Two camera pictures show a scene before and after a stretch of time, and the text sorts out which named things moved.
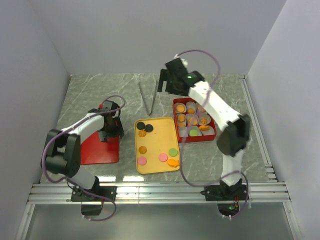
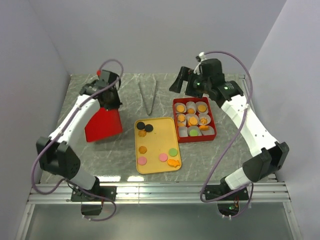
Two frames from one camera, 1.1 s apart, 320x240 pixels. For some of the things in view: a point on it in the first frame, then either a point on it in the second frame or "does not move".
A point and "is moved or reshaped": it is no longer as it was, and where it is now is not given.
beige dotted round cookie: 193,121 does not move
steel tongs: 144,98 does not move
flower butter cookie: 203,120 does not move
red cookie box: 192,121 does not move
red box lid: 93,151 is moved or reshaped
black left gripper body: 115,129 → 114,102
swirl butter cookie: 191,111 does not move
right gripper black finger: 163,77 → 183,75
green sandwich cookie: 193,132 does not move
